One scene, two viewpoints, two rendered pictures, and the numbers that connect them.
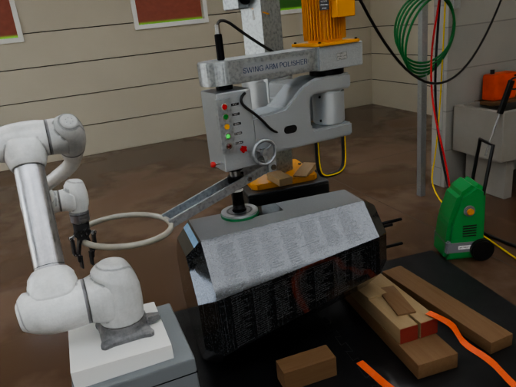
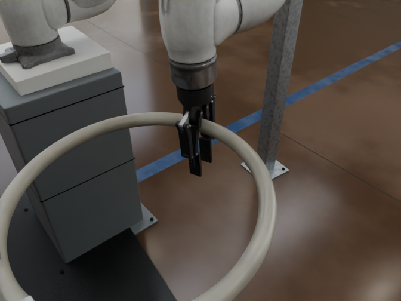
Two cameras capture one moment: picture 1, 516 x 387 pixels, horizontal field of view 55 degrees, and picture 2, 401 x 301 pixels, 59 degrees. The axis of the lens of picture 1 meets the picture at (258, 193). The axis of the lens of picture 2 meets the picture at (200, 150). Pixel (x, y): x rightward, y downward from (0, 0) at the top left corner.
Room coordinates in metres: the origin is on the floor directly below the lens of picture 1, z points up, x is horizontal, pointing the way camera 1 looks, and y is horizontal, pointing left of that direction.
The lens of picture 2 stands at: (2.82, 0.66, 1.35)
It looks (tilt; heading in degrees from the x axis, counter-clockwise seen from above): 38 degrees down; 160
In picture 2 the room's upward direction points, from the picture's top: straight up
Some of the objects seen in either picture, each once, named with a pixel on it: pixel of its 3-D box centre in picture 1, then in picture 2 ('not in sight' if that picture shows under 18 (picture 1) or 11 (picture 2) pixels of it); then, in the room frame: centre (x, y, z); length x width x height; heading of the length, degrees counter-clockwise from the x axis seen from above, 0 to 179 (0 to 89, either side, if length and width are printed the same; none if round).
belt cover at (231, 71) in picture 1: (279, 66); not in sight; (2.81, -0.20, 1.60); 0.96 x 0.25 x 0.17; 116
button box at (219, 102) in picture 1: (225, 126); not in sight; (2.52, 0.13, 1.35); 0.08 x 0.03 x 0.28; 116
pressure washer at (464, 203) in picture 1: (463, 200); not in sight; (3.40, -1.52, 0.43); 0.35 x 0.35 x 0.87; 89
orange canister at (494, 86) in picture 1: (503, 84); not in sight; (4.91, -2.55, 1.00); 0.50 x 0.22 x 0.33; 110
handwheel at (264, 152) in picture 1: (261, 151); not in sight; (2.60, -0.04, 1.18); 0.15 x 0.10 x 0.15; 116
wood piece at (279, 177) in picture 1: (279, 177); not in sight; (3.25, -0.16, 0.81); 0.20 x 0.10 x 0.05; 22
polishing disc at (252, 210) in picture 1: (239, 210); not in sight; (2.66, 0.12, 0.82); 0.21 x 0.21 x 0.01
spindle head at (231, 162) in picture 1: (243, 127); not in sight; (2.69, 0.05, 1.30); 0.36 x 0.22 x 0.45; 116
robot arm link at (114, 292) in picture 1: (114, 289); (27, 2); (1.52, 0.53, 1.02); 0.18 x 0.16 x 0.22; 113
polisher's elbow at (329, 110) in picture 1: (328, 105); not in sight; (2.95, -0.47, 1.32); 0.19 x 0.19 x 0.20
